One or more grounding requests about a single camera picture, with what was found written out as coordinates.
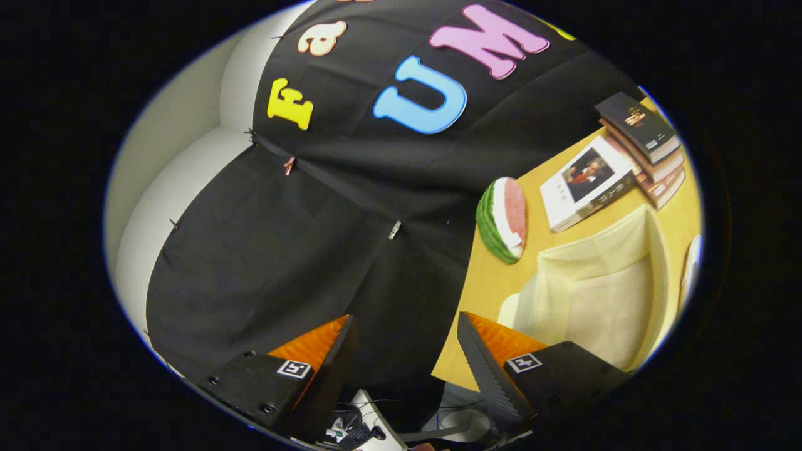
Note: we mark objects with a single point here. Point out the white power strip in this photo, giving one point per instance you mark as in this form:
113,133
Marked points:
376,419

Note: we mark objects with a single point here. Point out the beige fabric storage box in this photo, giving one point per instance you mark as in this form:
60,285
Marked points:
595,294

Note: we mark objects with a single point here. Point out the tan cover book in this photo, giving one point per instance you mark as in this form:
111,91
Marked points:
664,168

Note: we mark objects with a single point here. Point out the white canvas shoe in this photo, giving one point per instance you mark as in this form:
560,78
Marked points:
690,269

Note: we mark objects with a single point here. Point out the pink clip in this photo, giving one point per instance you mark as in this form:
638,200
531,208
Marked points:
289,166

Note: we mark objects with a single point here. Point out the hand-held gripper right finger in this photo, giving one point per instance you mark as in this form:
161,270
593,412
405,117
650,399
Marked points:
485,376

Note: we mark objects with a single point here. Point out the watermelon slice toy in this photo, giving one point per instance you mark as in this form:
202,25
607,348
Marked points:
501,219

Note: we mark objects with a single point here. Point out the silver metal clip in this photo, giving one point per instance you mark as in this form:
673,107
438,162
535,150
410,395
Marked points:
394,230

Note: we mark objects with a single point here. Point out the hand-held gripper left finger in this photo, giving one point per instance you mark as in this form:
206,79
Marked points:
329,388

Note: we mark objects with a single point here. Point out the black cover book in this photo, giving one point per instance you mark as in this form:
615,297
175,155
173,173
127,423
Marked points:
636,122

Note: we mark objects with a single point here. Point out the grey round object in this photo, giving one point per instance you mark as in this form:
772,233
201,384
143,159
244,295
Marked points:
467,426

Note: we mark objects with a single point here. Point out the white portrait cover book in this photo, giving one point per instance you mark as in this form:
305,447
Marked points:
583,181

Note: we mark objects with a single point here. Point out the black backdrop cloth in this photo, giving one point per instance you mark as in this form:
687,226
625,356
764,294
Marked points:
282,250

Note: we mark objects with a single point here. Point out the reddish cover book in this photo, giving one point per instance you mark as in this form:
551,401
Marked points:
667,188

